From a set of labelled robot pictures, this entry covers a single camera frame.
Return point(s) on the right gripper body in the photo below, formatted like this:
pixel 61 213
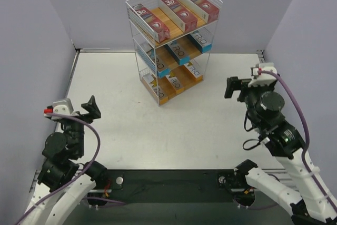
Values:
pixel 241 89

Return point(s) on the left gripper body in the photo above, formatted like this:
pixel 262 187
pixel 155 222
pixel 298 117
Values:
pixel 79 117

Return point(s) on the orange toothpaste box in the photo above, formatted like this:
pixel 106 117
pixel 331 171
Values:
pixel 154 88
pixel 175 83
pixel 193 71

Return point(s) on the light blue toothpaste box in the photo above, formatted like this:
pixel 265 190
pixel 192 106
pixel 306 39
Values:
pixel 199 41

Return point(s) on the silver blue toothpaste box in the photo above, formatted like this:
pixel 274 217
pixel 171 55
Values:
pixel 178 52

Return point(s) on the red toothpaste box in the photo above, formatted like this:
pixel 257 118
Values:
pixel 178 14
pixel 204 9
pixel 160 31

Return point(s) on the teal toothpaste box with label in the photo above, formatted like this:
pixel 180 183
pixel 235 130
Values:
pixel 154 62

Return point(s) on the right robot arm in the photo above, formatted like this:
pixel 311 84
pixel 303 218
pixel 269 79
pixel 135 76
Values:
pixel 311 202

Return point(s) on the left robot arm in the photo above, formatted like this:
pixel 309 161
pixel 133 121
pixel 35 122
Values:
pixel 61 183

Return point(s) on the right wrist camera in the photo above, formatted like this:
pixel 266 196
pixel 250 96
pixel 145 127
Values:
pixel 260 74

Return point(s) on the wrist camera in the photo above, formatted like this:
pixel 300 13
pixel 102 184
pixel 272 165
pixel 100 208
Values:
pixel 63 107
pixel 260 74

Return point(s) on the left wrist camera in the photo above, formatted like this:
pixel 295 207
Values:
pixel 63 107

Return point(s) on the white wire wooden shelf rack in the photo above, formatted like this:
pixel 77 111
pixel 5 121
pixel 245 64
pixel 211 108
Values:
pixel 141 32

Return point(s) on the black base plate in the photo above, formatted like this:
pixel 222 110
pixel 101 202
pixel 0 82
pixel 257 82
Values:
pixel 173 186

